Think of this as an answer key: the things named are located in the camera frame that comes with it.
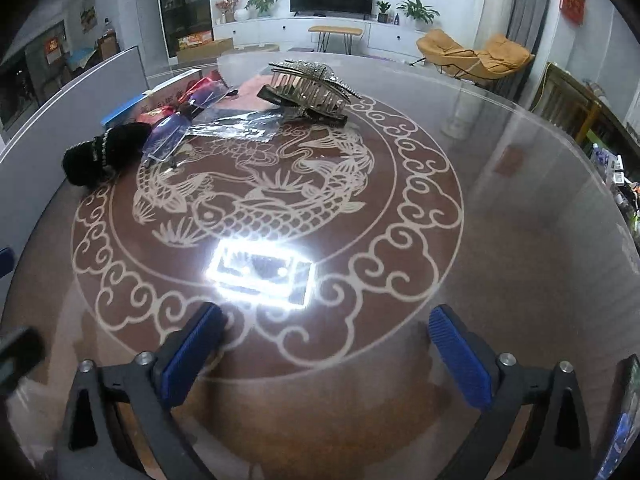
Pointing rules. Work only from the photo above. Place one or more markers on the dark-edged blue packet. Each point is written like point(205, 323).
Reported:
point(622, 425)

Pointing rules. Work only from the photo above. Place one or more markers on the covered standing air conditioner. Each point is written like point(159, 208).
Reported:
point(495, 5)

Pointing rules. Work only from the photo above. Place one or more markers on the brown cardboard box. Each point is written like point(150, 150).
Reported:
point(210, 51)

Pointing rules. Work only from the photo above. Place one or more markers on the red window poster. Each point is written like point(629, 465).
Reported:
point(53, 49)

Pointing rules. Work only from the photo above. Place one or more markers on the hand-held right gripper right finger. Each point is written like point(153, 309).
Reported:
point(457, 355)

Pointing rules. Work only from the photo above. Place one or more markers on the small potted plant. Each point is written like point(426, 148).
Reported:
point(383, 10)

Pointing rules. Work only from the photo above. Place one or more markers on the white round vase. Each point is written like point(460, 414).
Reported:
point(241, 15)

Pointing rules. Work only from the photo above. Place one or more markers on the purple-lens glasses in bag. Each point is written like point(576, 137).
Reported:
point(167, 132)

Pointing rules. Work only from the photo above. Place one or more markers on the framed wall painting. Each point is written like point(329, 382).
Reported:
point(88, 12)

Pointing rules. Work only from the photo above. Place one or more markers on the clutter of small bottles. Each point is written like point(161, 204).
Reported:
point(617, 185)

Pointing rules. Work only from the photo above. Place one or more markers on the grey curtain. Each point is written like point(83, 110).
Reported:
point(532, 5)

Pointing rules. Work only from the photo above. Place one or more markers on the white door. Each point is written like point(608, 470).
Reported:
point(147, 10)

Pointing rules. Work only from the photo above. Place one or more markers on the slatted wooden chair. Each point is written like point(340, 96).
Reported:
point(562, 100)

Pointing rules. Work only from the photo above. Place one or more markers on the orange lounge chair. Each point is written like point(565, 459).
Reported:
point(450, 47)

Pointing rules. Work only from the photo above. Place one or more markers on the clear water bottle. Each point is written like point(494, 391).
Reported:
point(107, 26)

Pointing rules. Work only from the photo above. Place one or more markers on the red plastic item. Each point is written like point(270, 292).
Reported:
point(205, 90)

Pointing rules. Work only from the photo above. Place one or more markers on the dining table with blue cloth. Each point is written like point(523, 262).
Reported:
point(80, 57)

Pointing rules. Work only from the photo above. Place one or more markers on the large white cardboard box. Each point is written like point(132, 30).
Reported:
point(75, 105)

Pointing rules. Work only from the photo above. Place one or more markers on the orange printed carton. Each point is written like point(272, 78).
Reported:
point(195, 40)

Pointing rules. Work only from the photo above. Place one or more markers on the tall glass display cabinet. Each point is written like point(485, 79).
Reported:
point(185, 5)

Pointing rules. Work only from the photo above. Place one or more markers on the clear plastic bag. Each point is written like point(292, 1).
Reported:
point(235, 127)

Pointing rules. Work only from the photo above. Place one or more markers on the red flower arrangement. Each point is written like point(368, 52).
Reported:
point(227, 5)

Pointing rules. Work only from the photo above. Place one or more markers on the white low tv cabinet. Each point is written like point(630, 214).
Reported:
point(270, 30)

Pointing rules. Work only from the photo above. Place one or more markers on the bushy green potted plant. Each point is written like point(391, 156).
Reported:
point(262, 2)

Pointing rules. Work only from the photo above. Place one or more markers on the wooden bench with metal legs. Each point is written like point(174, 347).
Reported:
point(335, 30)

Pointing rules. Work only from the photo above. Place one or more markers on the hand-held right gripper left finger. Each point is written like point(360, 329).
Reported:
point(192, 355)

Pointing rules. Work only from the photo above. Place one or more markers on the blue and white box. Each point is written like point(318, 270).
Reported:
point(125, 110)

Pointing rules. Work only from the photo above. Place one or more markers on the red wall hanging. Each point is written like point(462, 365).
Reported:
point(573, 2)

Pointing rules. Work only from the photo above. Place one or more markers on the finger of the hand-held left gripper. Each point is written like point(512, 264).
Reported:
point(5, 264)
point(17, 347)

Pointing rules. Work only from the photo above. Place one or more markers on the broad-leaf potted plant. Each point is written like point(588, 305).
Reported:
point(417, 9)

